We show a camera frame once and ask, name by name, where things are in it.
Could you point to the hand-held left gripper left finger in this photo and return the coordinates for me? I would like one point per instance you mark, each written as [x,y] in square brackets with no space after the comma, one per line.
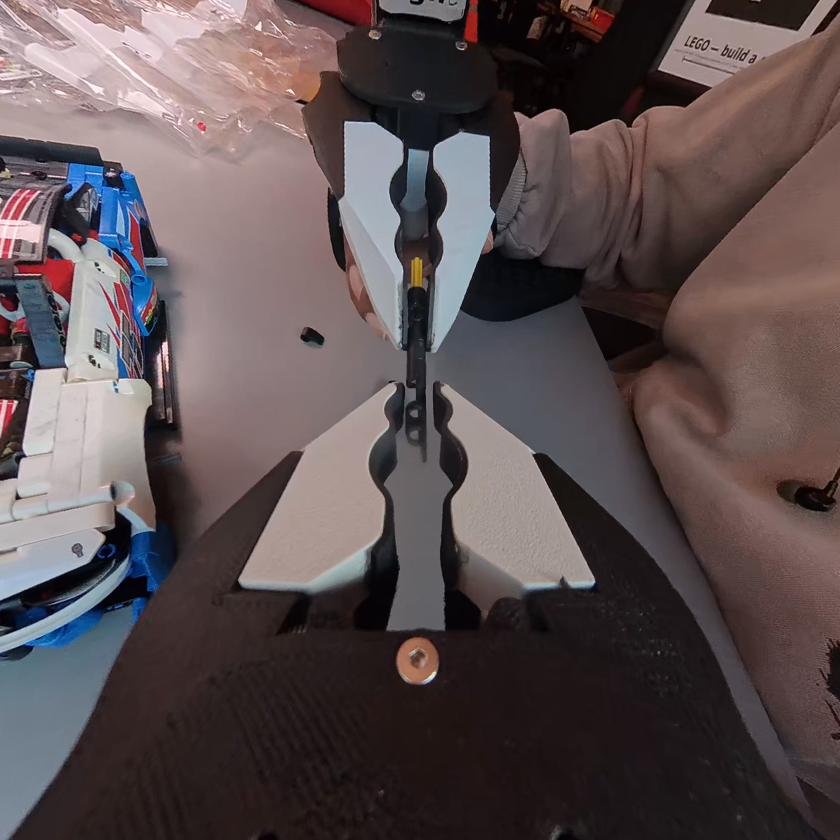
[321,518]

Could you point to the black brick panel yellow axle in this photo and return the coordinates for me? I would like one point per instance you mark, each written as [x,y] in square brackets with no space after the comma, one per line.
[415,315]

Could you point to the person's right forearm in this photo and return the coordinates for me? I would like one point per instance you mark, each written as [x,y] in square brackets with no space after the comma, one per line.
[623,190]

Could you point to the small black brick connector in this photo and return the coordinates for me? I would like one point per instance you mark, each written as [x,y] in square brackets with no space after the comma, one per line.
[312,337]

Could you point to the clear plastic bag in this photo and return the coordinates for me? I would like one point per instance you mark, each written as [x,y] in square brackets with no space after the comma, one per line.
[164,65]

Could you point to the orange traffic cone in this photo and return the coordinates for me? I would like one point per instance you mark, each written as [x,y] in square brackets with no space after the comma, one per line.
[470,19]

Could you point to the person's torso beige sweatshirt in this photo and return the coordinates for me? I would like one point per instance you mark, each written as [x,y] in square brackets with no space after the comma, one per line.
[754,394]

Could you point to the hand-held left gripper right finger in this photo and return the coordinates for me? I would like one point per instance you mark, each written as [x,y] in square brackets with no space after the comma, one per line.
[518,518]

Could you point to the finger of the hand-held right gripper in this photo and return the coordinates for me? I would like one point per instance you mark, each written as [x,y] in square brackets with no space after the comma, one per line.
[367,184]
[469,190]

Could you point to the white sign black print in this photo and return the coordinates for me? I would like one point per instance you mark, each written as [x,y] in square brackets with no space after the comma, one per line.
[722,46]

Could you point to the toy brick race car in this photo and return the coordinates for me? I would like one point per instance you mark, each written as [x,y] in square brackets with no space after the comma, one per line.
[85,420]

